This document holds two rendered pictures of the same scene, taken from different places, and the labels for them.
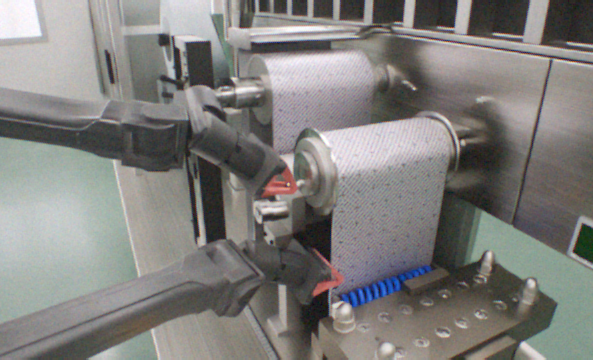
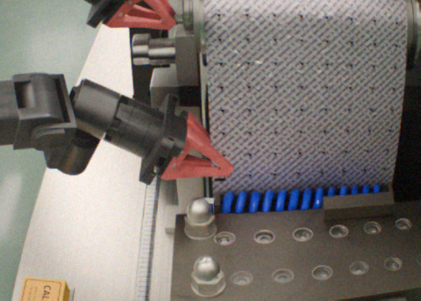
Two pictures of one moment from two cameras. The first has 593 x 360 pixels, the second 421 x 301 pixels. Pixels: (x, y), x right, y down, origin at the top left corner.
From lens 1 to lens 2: 36 cm
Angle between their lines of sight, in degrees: 26
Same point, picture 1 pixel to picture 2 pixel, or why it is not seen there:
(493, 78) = not seen: outside the picture
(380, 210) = (292, 76)
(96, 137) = not seen: outside the picture
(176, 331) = (62, 188)
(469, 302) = (392, 246)
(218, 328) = (105, 200)
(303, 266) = (150, 130)
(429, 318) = (321, 253)
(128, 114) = not seen: outside the picture
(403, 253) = (342, 156)
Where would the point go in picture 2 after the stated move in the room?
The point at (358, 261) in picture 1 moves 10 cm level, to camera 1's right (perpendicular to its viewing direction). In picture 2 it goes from (259, 149) to (338, 169)
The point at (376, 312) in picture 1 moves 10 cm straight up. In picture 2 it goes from (258, 227) to (260, 155)
